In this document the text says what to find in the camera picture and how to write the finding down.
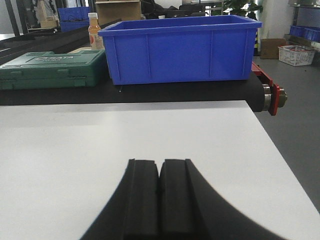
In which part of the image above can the large blue plastic bin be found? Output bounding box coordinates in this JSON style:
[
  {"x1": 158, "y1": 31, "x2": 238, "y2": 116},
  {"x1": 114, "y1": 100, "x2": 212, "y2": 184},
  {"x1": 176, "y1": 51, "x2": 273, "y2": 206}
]
[{"x1": 98, "y1": 15, "x2": 262, "y2": 85}]

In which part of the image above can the white plastic basket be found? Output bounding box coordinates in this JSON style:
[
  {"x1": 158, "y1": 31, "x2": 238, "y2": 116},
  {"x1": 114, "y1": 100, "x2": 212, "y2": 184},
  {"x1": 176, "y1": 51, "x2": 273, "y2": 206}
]
[{"x1": 278, "y1": 45, "x2": 316, "y2": 67}]

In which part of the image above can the large cardboard box on table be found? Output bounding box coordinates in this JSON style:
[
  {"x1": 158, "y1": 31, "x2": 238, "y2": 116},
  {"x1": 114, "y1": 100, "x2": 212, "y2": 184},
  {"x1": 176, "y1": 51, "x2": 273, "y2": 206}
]
[{"x1": 95, "y1": 0, "x2": 142, "y2": 25}]

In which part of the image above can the red conveyor end bracket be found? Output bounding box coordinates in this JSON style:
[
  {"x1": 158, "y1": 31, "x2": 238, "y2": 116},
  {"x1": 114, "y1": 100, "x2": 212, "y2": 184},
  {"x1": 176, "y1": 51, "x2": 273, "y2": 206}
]
[{"x1": 251, "y1": 62, "x2": 288, "y2": 116}]

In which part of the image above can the green SATA tool case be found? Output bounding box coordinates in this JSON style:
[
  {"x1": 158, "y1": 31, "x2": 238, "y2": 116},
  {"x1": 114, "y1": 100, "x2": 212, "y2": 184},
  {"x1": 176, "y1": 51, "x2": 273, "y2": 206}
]
[{"x1": 0, "y1": 49, "x2": 107, "y2": 91}]

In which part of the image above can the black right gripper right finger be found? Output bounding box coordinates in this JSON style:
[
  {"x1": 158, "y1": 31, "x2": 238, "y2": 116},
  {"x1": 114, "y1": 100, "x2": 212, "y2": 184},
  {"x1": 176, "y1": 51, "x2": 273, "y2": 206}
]
[{"x1": 159, "y1": 159, "x2": 282, "y2": 240}]

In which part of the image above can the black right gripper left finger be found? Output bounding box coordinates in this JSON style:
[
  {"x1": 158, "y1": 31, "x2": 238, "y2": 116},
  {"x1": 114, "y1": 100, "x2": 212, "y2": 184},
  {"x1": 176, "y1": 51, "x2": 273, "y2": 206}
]
[{"x1": 81, "y1": 159, "x2": 159, "y2": 240}]

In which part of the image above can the blue bin on far table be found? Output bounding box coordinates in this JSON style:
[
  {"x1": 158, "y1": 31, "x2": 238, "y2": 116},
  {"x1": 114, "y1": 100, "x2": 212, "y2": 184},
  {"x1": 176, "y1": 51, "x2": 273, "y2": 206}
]
[{"x1": 57, "y1": 6, "x2": 91, "y2": 22}]

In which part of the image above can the brown cardboard box on floor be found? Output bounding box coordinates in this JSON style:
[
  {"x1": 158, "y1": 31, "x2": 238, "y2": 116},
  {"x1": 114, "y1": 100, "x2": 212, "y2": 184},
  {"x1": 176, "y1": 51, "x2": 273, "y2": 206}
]
[{"x1": 260, "y1": 38, "x2": 287, "y2": 60}]

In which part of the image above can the orange juice bottle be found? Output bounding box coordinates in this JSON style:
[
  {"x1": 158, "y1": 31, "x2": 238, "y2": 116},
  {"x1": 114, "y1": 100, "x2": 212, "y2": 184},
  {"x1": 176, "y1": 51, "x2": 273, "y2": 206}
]
[{"x1": 88, "y1": 12, "x2": 104, "y2": 50}]

